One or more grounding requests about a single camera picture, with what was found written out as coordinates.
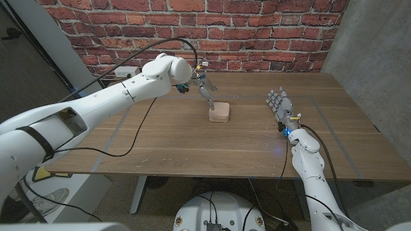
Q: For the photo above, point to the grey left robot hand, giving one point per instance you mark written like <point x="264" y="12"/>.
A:
<point x="202" y="84"/>

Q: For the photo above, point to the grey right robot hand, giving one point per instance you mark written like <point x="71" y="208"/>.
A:
<point x="284" y="109"/>

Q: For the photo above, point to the light wooden block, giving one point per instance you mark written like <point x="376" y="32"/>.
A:
<point x="220" y="112"/>

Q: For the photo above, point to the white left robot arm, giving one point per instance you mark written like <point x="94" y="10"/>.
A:
<point x="96" y="102"/>

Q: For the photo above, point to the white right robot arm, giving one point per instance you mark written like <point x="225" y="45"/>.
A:
<point x="308" y="160"/>

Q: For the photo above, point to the red brick printed backdrop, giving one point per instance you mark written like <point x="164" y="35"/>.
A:
<point x="224" y="25"/>

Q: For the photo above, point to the white power strip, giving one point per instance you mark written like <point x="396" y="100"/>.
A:
<point x="126" y="71"/>

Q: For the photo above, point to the grey table leg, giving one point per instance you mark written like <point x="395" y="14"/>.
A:
<point x="298" y="192"/>

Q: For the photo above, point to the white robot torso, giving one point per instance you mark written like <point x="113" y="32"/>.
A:
<point x="224" y="208"/>

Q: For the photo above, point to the white table leg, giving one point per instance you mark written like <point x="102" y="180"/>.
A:
<point x="138" y="194"/>

